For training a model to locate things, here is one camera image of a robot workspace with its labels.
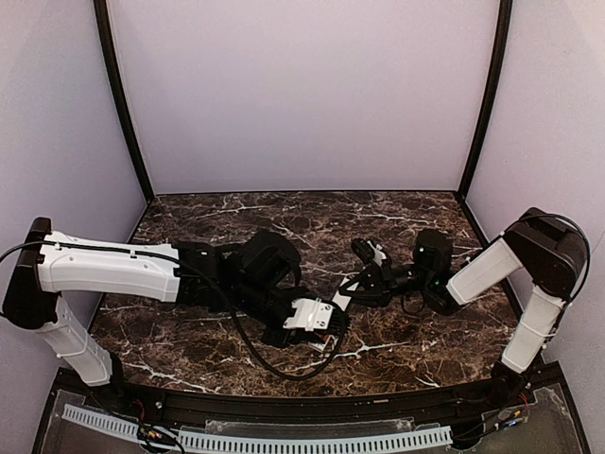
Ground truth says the black front table rail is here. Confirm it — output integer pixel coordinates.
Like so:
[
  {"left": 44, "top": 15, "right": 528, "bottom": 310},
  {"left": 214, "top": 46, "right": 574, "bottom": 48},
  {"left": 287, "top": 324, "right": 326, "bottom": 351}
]
[{"left": 124, "top": 381, "right": 494, "bottom": 425}]

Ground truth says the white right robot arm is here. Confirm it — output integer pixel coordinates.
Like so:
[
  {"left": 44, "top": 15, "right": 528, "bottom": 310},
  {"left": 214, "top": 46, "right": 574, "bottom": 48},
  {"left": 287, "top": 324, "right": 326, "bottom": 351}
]
[{"left": 338, "top": 207, "right": 591, "bottom": 408}]

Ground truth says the left black frame post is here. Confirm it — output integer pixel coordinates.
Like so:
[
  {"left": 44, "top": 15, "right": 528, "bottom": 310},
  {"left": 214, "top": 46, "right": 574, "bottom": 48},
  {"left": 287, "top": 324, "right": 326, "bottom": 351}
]
[{"left": 93, "top": 0, "right": 155, "bottom": 204}]

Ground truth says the black frame post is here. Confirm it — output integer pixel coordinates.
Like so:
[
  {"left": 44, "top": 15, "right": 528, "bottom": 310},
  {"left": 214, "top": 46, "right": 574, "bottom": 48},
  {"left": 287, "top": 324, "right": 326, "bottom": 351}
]
[
  {"left": 93, "top": 0, "right": 155, "bottom": 204},
  {"left": 457, "top": 0, "right": 513, "bottom": 200}
]

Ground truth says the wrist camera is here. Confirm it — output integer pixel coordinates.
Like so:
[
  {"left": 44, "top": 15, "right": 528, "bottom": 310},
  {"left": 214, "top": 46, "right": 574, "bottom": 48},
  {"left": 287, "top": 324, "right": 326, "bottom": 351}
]
[
  {"left": 351, "top": 238, "right": 391, "bottom": 268},
  {"left": 283, "top": 298, "right": 350, "bottom": 334}
]

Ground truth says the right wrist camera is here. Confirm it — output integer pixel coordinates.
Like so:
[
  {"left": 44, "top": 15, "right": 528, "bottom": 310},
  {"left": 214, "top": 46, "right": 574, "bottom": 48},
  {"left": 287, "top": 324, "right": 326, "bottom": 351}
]
[{"left": 351, "top": 238, "right": 391, "bottom": 268}]

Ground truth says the right black frame post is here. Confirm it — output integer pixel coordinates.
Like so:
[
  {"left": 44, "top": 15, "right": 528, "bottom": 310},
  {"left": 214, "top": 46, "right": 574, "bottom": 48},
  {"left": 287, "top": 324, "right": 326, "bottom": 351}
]
[{"left": 457, "top": 0, "right": 513, "bottom": 200}]

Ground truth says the grey slotted cable duct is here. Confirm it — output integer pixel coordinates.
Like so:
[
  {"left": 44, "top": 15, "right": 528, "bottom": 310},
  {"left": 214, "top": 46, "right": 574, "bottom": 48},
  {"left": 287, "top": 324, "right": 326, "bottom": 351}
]
[{"left": 60, "top": 403, "right": 454, "bottom": 454}]

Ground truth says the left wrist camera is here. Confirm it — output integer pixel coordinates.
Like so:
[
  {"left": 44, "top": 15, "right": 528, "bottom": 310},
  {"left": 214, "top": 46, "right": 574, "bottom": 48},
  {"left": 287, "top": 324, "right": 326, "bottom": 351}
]
[{"left": 283, "top": 298, "right": 350, "bottom": 334}]

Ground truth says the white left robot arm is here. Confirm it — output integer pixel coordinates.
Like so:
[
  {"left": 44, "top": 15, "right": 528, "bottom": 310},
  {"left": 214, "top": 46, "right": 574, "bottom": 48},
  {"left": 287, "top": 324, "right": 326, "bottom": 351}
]
[{"left": 2, "top": 218, "right": 325, "bottom": 387}]

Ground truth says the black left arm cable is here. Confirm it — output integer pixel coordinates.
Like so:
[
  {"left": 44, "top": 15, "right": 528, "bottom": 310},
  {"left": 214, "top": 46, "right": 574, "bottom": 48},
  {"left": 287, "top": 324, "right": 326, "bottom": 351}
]
[{"left": 174, "top": 262, "right": 344, "bottom": 381}]

